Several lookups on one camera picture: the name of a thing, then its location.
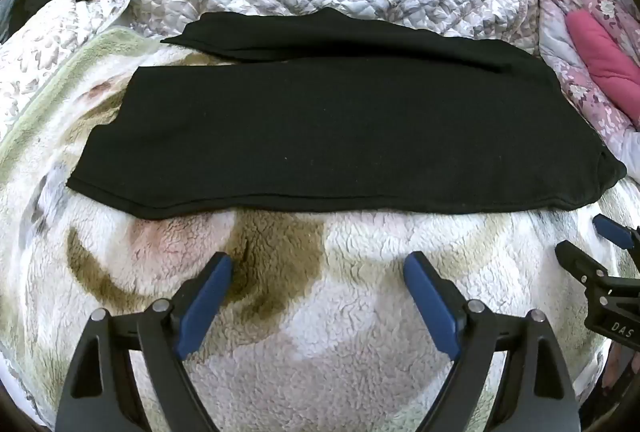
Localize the black pants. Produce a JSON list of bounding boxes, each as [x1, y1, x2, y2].
[[66, 7, 628, 221]]

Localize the pink floral comforter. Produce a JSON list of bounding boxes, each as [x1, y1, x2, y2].
[[537, 0, 640, 186]]

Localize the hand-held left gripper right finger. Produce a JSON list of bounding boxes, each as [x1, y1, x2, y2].
[[403, 251, 584, 432]]

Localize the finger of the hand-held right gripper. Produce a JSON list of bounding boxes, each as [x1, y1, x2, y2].
[[554, 239, 610, 285], [592, 213, 640, 253]]

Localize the floral fleece blanket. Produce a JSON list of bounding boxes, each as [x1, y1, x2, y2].
[[0, 26, 640, 432]]

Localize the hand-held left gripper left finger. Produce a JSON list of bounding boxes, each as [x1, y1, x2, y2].
[[54, 251, 235, 432]]

